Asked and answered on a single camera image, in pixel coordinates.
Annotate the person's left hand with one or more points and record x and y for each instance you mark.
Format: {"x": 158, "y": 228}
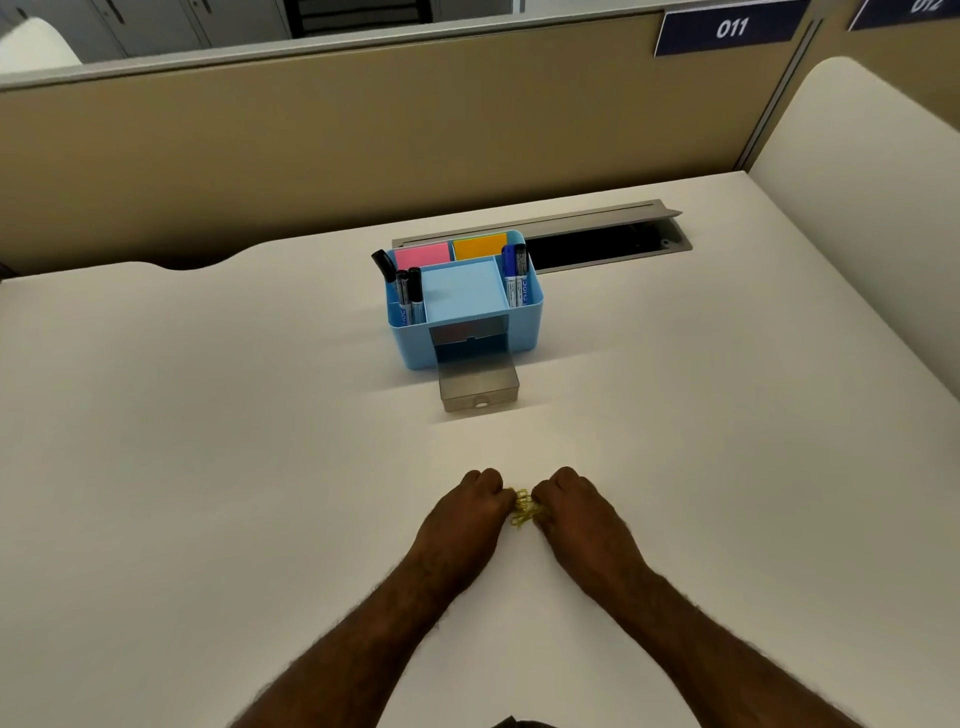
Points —
{"x": 450, "y": 534}

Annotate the person's right hand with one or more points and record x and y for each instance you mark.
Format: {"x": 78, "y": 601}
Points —
{"x": 589, "y": 532}

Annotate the person's right fingers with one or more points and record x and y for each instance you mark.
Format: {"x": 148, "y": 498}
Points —
{"x": 555, "y": 487}

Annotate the person's left fingers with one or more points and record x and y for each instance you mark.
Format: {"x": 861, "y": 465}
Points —
{"x": 491, "y": 484}

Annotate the bunch of gold paper clips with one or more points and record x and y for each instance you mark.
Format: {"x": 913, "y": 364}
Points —
{"x": 523, "y": 508}

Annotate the person's right forearm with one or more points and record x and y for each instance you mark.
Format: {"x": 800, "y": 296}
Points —
{"x": 720, "y": 660}

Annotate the person's left forearm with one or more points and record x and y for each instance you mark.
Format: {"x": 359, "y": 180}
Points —
{"x": 352, "y": 652}

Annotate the grey translucent drawer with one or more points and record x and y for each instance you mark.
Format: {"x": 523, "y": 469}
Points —
{"x": 480, "y": 386}

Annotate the blue desk organizer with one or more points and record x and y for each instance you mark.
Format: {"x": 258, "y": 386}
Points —
{"x": 469, "y": 330}

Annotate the blue sticky note pad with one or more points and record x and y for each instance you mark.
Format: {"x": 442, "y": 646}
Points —
{"x": 463, "y": 289}

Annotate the black marker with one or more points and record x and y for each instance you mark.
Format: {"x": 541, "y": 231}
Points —
{"x": 415, "y": 294}
{"x": 384, "y": 265}
{"x": 403, "y": 296}

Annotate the blue marker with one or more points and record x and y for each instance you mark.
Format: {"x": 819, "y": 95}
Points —
{"x": 509, "y": 277}
{"x": 520, "y": 274}

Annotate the orange sticky note pad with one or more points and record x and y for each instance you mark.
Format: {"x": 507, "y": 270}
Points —
{"x": 480, "y": 246}

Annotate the pink sticky note pad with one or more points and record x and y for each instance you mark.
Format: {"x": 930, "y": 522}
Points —
{"x": 421, "y": 256}

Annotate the beige desk partition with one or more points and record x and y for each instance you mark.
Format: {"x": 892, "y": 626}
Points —
{"x": 360, "y": 142}

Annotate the white side divider panel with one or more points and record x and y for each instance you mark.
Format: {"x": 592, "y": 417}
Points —
{"x": 862, "y": 225}

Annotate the navy number sign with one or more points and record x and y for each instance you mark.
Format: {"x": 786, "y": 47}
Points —
{"x": 729, "y": 28}
{"x": 904, "y": 11}

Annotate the grey cabinet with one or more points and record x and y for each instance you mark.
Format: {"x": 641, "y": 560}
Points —
{"x": 150, "y": 22}

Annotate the white chair back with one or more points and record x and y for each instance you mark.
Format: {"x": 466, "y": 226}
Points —
{"x": 34, "y": 46}

